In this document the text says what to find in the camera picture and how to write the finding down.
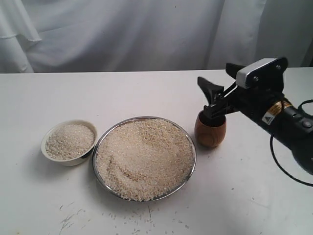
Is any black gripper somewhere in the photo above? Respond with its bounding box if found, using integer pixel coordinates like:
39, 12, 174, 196
197, 63, 285, 120

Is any brown wooden cup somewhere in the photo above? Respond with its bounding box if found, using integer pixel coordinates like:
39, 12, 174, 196
194, 111, 226, 148

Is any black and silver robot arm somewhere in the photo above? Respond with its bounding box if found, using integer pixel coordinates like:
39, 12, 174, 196
197, 57, 313, 174

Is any rice heap in steel plate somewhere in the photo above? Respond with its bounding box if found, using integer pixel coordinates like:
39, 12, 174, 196
96, 120, 193, 202

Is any rice in white bowl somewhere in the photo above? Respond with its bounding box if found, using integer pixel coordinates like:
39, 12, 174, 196
45, 124, 95, 161

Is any white ceramic bowl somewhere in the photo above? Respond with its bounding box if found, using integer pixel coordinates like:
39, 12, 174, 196
41, 120, 97, 166

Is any large steel plate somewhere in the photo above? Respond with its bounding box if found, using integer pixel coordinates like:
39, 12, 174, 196
92, 116, 197, 201

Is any white backdrop cloth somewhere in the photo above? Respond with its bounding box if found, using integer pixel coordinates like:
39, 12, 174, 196
0, 0, 313, 73

